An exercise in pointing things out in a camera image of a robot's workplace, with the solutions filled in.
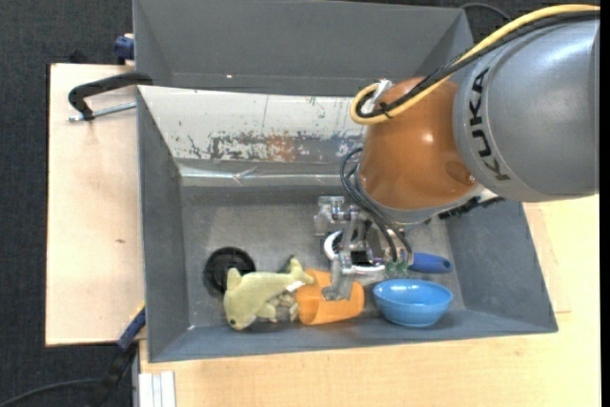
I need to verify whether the blue bowl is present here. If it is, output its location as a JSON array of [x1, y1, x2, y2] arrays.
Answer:
[[372, 277, 455, 329]]

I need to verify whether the white ring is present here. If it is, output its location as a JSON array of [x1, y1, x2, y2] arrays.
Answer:
[[322, 230, 387, 277]]

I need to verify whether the orange plastic cup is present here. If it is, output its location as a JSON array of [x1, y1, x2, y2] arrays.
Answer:
[[294, 269, 367, 327]]

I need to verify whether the blue-handled tool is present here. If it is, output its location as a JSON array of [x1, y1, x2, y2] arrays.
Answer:
[[407, 252, 453, 275]]

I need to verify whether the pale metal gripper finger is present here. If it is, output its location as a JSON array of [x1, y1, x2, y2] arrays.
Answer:
[[322, 252, 357, 302]]

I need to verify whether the grey metal bin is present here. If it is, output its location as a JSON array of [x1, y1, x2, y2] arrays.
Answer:
[[131, 0, 559, 364]]

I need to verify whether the pale wood board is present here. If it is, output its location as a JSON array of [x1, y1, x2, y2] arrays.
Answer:
[[44, 62, 148, 348]]

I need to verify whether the yellow-green toy dolphin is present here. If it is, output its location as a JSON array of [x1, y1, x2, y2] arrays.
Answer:
[[222, 256, 316, 332]]

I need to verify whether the black round disc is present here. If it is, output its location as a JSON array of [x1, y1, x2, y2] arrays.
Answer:
[[202, 246, 257, 300]]

